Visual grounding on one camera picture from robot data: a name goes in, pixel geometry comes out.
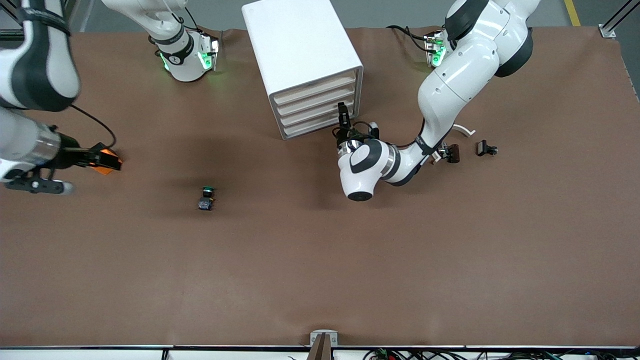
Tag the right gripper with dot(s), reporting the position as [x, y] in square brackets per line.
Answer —
[71, 156]

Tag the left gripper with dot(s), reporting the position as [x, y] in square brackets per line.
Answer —
[344, 134]

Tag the green push button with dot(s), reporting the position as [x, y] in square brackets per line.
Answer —
[206, 200]

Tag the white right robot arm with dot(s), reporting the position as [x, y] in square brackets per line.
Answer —
[30, 60]

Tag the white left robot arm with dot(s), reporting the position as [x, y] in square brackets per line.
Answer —
[460, 75]

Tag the orange and black block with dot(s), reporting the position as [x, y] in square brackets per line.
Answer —
[106, 170]

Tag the small brown component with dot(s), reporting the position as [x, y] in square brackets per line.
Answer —
[454, 153]

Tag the small black clip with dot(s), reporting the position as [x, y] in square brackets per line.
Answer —
[484, 148]

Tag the aluminium frame post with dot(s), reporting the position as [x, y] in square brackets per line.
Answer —
[607, 31]
[6, 34]

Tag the white table edge rail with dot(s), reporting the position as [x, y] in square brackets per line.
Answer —
[100, 354]

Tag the grey metal bracket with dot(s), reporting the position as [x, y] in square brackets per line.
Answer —
[316, 340]

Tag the front edge camera mount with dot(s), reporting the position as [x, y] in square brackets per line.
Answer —
[321, 351]

